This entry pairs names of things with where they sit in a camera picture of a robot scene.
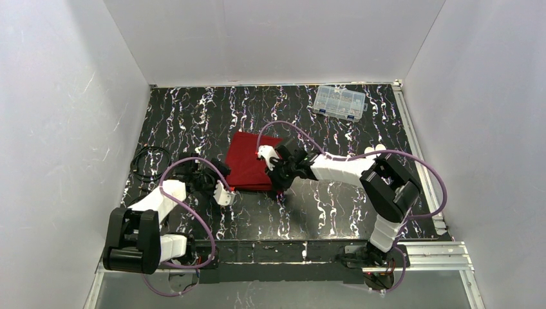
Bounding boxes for red cloth napkin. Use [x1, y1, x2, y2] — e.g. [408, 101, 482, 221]
[225, 131, 272, 191]

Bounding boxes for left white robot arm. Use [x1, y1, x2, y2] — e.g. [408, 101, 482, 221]
[102, 156, 235, 274]

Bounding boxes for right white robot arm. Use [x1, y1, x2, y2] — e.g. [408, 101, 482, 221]
[257, 143, 422, 266]

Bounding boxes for clear plastic compartment box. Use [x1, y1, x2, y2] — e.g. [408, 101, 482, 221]
[312, 85, 369, 122]

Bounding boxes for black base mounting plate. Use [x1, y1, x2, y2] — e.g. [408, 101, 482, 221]
[199, 239, 411, 288]

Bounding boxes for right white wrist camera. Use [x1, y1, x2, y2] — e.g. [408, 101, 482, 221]
[257, 145, 279, 171]

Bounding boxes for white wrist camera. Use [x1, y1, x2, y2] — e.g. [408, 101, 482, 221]
[257, 145, 279, 171]
[213, 180, 236, 206]

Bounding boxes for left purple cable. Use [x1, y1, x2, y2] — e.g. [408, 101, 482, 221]
[142, 156, 233, 297]

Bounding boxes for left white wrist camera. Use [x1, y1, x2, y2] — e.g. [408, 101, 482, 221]
[213, 180, 236, 206]

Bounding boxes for upper black coiled cable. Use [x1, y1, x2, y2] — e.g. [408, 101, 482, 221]
[129, 146, 173, 183]

